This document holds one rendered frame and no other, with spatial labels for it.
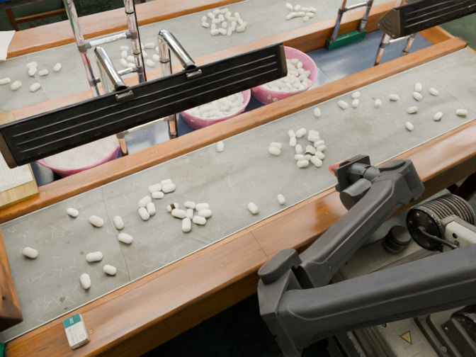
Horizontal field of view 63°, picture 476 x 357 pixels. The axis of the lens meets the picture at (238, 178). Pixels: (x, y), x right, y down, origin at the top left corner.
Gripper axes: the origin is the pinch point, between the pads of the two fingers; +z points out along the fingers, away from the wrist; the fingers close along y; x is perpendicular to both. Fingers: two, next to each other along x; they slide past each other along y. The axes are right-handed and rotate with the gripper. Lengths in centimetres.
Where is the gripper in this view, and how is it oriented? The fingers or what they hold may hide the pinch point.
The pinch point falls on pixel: (331, 168)
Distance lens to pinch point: 106.0
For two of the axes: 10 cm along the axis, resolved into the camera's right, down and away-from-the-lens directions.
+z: -4.2, -1.7, 8.9
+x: 2.7, 9.1, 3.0
